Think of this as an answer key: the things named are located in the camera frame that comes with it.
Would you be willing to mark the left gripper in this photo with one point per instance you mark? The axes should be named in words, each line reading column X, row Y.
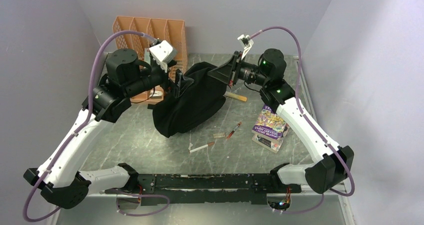
column 176, row 87

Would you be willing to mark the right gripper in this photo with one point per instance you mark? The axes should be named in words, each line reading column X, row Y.
column 223, row 72

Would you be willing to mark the black student backpack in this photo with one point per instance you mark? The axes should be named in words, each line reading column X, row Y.
column 203, row 99

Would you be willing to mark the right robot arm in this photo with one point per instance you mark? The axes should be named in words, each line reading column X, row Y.
column 331, row 163

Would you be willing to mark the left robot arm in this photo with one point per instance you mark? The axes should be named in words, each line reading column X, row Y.
column 60, row 179

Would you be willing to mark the yellow highlighter pen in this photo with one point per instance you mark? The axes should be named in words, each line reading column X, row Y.
column 236, row 96

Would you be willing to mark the peach plastic desk organizer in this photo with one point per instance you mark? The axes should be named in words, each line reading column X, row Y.
column 170, row 30

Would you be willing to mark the small brown eraser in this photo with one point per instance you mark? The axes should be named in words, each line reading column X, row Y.
column 219, row 135

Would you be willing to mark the red pen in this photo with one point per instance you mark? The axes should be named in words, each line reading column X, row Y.
column 233, row 130

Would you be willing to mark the white brown pen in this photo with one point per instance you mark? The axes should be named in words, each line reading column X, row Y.
column 210, row 144

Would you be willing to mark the purple storey treehouse book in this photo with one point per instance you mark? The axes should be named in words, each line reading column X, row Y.
column 269, row 125

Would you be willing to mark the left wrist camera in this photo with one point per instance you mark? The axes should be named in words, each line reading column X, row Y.
column 163, row 53

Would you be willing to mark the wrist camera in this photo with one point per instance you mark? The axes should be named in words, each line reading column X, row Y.
column 163, row 53
column 247, row 43

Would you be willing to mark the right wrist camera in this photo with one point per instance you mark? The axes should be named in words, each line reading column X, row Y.
column 247, row 43

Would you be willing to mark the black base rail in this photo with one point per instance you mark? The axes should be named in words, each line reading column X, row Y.
column 208, row 188

